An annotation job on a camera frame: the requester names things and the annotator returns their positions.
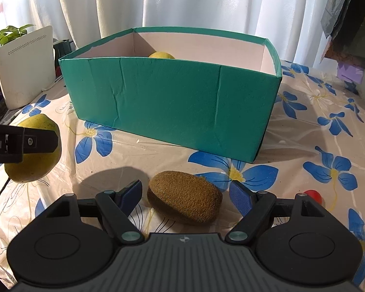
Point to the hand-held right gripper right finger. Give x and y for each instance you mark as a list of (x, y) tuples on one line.
[(241, 197)]

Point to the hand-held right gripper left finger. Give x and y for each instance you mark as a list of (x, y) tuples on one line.
[(130, 196)]

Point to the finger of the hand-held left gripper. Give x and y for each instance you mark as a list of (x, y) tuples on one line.
[(42, 141)]

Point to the yellow-green pear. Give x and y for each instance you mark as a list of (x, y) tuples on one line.
[(33, 170)]

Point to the brown kiwi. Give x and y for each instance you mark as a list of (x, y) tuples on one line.
[(182, 197)]

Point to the red cherry tomato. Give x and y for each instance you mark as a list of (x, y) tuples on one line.
[(312, 195)]

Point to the teal cardboard box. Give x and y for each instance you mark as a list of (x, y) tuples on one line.
[(170, 106)]

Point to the yellow apple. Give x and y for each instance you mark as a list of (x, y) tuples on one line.
[(161, 55)]

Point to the white router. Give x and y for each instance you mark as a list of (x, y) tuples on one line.
[(24, 73)]

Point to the blue floral tablecloth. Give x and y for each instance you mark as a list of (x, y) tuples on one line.
[(307, 133)]

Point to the dark green container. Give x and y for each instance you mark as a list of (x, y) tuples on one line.
[(64, 47)]

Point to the green potted plant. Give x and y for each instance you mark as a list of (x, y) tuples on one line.
[(6, 36)]

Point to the purple paper box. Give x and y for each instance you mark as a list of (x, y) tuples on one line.
[(349, 73)]

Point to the brown patterned bag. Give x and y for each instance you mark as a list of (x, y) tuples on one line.
[(352, 59)]

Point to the white curtain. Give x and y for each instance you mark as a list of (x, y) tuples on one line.
[(170, 0)]

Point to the grey plastic bag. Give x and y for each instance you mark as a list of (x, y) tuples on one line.
[(334, 6)]

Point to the dark green hanging bag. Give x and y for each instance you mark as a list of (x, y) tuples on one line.
[(362, 21)]

